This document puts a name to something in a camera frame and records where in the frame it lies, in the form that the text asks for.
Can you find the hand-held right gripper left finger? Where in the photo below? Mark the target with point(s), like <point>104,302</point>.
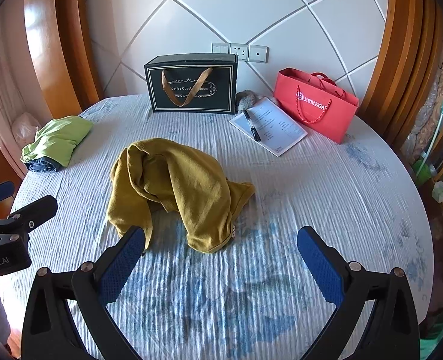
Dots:
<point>122,266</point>

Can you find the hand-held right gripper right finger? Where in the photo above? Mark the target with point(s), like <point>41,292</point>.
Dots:
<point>319,266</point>

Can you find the mustard yellow t-shirt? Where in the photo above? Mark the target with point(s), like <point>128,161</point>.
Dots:
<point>184,180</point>

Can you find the folded blue denim garment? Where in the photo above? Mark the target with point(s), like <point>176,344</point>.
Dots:
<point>41,165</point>

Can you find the blue patterned bed sheet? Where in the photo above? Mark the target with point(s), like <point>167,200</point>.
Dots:
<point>319,195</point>

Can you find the translucent plastic bag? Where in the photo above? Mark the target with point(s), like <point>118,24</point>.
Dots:
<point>25,127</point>

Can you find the folded green cloth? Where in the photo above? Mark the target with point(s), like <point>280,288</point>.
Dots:
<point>56,138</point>

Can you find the pale pink curtain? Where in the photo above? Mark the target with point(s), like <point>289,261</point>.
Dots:
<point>7,93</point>

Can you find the white printed paper booklet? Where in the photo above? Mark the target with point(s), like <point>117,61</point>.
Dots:
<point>281,131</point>

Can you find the green plastic container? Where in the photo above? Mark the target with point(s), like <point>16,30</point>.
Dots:
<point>424,172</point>

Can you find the red paper gift bag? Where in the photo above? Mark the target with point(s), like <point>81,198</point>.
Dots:
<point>334,120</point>

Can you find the black pen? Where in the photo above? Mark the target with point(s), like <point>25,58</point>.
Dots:
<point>252,125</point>

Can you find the light green mop pole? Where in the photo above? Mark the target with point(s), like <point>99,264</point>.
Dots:
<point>433,138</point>

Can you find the grey furry toy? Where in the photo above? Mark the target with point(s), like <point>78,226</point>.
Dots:
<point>245,99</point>

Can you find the black paper gift bag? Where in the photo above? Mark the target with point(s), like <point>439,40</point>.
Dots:
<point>221,97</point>

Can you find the floral patterned quilt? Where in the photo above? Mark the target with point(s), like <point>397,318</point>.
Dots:
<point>437,93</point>

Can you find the wooden headboard post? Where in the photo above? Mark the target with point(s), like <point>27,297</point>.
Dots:
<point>405,63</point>
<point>56,45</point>

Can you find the white single-hole wall outlet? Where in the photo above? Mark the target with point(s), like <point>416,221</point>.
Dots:
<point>257,54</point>

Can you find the white wall switch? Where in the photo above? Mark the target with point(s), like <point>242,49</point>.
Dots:
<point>221,48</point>

